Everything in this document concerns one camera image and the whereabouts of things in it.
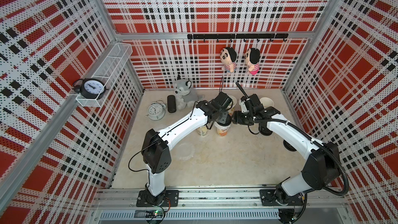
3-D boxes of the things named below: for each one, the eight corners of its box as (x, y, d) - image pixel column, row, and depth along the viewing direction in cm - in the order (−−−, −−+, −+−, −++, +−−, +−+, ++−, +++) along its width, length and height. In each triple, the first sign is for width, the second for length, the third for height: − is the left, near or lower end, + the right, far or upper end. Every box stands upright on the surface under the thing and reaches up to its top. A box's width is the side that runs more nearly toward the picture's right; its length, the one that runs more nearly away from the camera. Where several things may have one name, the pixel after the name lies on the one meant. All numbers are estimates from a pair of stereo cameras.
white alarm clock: (147, 120, 105) (145, 117, 102) (152, 103, 115) (150, 99, 112) (163, 120, 105) (162, 116, 102) (167, 103, 115) (166, 99, 112)
